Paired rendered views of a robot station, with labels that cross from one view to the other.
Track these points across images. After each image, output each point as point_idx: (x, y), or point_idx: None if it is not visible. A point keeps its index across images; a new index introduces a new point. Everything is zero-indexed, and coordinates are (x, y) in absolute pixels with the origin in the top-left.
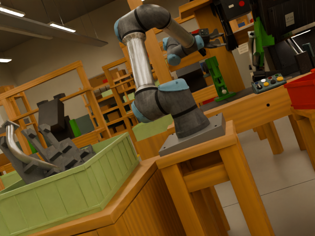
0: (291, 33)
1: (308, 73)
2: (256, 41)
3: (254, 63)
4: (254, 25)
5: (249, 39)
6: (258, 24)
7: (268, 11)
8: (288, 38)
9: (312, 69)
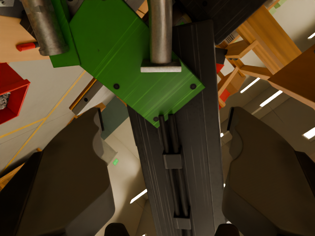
0: (76, 109)
1: (20, 34)
2: (137, 41)
3: (24, 6)
4: (188, 78)
5: (154, 49)
6: (140, 114)
7: (135, 143)
8: (89, 82)
9: (25, 49)
